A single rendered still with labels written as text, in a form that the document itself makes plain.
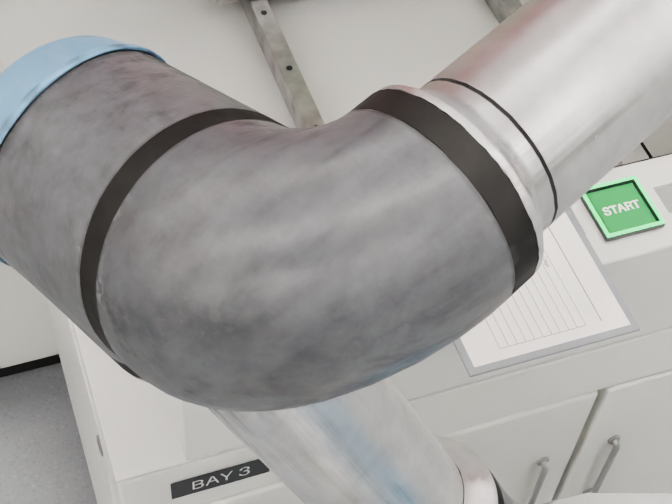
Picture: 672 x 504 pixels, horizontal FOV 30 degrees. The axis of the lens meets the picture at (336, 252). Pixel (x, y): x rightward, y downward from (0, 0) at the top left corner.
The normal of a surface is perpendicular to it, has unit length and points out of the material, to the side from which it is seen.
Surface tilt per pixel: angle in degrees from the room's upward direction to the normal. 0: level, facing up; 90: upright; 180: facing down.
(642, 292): 90
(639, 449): 90
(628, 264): 90
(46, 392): 0
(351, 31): 0
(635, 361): 90
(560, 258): 0
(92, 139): 32
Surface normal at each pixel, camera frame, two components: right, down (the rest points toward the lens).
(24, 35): 0.06, -0.61
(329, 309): 0.04, 0.37
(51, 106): -0.47, -0.50
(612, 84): 0.42, 0.00
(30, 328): 0.33, 0.76
